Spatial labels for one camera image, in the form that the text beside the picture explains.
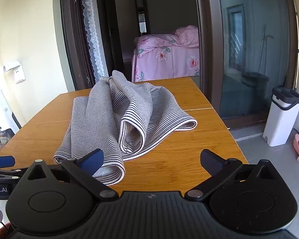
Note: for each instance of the white appliance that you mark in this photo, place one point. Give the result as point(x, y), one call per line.
point(3, 109)

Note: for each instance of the striped shirt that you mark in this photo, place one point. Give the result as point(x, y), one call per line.
point(94, 119)

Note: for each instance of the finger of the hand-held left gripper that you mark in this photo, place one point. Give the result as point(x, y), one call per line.
point(2, 161)

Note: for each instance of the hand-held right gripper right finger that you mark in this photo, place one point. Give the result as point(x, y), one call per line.
point(212, 162)

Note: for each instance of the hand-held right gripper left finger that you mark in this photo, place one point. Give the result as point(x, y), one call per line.
point(93, 161)

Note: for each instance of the bed with pink floral bedding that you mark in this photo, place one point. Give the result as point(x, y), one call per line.
point(164, 54)

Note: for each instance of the brown door frame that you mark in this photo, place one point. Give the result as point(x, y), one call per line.
point(72, 42)

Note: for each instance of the white wall socket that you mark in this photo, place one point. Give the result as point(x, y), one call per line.
point(19, 74)

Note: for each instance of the white lace curtain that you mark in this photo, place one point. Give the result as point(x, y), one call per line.
point(92, 29)

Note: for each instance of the white mop bucket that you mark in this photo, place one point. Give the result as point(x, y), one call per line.
point(279, 124)

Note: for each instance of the dark interior door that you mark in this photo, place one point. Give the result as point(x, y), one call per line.
point(113, 29)

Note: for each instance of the white wall box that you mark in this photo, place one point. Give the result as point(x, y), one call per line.
point(11, 66)

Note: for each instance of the dark red cloth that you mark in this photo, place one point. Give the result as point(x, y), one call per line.
point(0, 232)

